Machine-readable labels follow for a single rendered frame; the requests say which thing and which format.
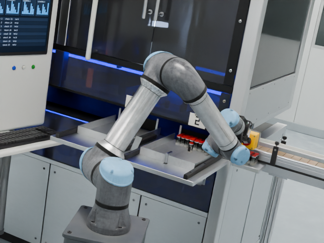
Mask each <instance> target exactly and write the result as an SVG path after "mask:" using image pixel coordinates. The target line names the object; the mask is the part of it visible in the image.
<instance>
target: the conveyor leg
mask: <svg viewBox="0 0 324 243"><path fill-rule="evenodd" d="M269 175H272V176H274V179H273V184H272V188H271V192H270V198H269V202H268V207H267V211H266V215H265V220H264V224H263V228H262V233H261V237H260V241H259V243H270V241H271V237H272V232H273V228H274V223H275V219H276V215H277V211H278V207H279V202H280V198H281V194H282V190H283V185H284V180H287V178H284V177H281V176H278V175H274V174H270V173H269Z"/></svg>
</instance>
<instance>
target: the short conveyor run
mask: <svg viewBox="0 0 324 243"><path fill-rule="evenodd" d="M282 139H283V140H282V141H281V143H280V142H279V141H275V142H274V141H271V140H267V139H264V138H260V141H259V145H258V147H257V148H255V149H254V150H251V149H249V150H250V151H253V152H254V153H255V152H257V153H259V156H258V162H260V163H264V164H266V168H265V169H264V170H262V171H264V172H267V173H270V174H274V175H277V176H281V177H284V178H287V179H291V180H294V181H297V182H300V183H304V184H307V185H310V186H314V187H317V188H320V189H324V155H321V154H318V153H314V152H311V151H307V150H303V149H300V148H295V147H292V146H289V145H286V141H285V140H286V139H287V137H286V136H283V137H282Z"/></svg>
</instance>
